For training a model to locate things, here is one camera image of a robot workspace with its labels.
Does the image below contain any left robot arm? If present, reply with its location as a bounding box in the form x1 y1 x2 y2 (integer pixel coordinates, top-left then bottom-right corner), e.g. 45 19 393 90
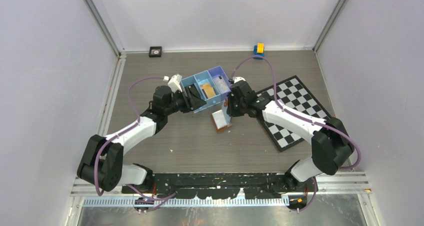
76 84 207 195

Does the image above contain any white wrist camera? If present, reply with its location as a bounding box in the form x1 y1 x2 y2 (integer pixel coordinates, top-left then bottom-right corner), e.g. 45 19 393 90
163 73 183 93
228 76 246 85

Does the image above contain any small black square object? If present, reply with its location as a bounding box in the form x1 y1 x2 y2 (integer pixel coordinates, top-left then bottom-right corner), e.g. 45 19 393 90
148 46 163 58

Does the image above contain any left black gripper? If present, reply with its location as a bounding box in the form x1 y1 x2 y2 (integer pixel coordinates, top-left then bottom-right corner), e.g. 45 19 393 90
164 86 206 116

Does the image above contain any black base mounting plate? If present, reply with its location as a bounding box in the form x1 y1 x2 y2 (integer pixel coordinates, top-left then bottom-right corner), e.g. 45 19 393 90
121 172 315 200

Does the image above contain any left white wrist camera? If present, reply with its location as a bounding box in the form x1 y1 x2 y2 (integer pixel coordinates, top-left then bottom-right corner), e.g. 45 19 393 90
163 73 183 93

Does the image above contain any white item in box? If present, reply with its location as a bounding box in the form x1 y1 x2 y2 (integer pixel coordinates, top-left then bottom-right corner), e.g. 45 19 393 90
213 75 230 94

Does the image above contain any black white checkerboard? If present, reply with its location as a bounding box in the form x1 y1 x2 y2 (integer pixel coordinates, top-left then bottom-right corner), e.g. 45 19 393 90
260 75 332 152

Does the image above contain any blue yellow toy block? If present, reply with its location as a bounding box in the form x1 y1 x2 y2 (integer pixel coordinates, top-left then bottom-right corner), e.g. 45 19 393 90
253 43 265 60

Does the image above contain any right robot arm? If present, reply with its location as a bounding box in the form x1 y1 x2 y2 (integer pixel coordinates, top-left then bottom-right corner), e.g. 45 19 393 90
227 77 355 191

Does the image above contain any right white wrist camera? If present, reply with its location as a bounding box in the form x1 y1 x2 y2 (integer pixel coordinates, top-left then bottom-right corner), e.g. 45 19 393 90
228 76 246 85

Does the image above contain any blue three-compartment organizer box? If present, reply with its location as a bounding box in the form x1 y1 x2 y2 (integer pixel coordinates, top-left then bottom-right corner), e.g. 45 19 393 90
181 66 230 113

